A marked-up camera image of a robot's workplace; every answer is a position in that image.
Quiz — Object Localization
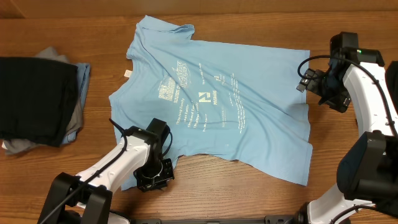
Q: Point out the light blue printed t-shirt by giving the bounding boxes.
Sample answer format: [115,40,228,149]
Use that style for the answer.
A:
[109,16,312,185]

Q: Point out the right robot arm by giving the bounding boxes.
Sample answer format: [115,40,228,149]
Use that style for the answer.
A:
[290,32,397,223]

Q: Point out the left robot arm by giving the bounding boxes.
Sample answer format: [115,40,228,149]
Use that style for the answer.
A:
[38,118,174,224]

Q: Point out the black t-shirt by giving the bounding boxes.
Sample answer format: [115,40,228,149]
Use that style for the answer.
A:
[385,61,398,111]

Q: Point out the folded grey garment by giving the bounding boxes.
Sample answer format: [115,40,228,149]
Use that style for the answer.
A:
[1,47,90,154]

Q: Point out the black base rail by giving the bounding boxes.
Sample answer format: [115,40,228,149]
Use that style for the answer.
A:
[93,211,351,224]

